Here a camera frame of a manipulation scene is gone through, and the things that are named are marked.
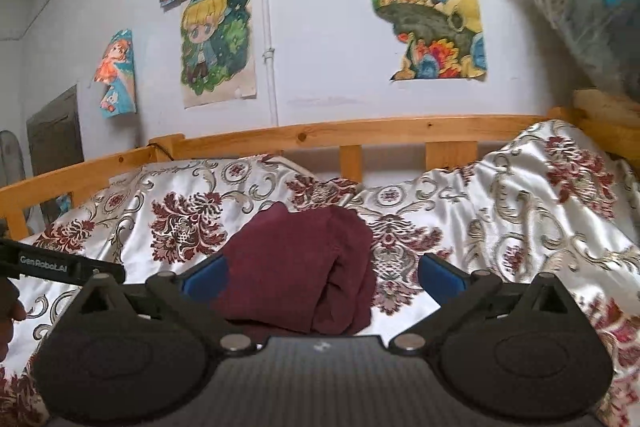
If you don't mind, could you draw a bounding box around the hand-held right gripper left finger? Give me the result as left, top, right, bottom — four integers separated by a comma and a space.
75, 253, 252, 356

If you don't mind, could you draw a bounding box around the plastic-wrapped bedding bundle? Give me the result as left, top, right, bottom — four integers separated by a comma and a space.
481, 0, 640, 96

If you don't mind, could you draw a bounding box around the blond figure wall poster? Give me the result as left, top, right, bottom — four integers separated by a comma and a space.
179, 0, 259, 110

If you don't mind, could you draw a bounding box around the person's left hand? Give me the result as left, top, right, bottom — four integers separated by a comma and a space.
0, 279, 28, 361

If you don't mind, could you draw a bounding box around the landscape wall poster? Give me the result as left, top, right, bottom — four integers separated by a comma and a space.
364, 0, 488, 84

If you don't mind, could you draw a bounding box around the white wall pipe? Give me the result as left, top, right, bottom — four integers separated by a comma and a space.
259, 0, 280, 128

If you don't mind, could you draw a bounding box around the wooden bed frame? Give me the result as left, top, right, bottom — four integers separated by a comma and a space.
0, 89, 640, 242

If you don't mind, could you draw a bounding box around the orange-haired figure wall poster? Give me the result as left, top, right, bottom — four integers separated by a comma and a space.
93, 28, 138, 120

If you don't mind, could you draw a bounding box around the black cable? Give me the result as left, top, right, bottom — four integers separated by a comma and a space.
149, 141, 177, 162

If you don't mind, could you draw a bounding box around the floral satin blanket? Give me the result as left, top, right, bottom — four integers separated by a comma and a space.
0, 119, 640, 427

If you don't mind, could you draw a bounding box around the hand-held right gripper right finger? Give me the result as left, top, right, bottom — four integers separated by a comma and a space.
392, 252, 577, 354

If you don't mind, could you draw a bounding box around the maroon knit garment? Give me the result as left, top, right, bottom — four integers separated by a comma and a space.
212, 202, 377, 339

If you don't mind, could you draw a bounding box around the brown wall board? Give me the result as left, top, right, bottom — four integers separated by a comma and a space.
25, 83, 86, 226

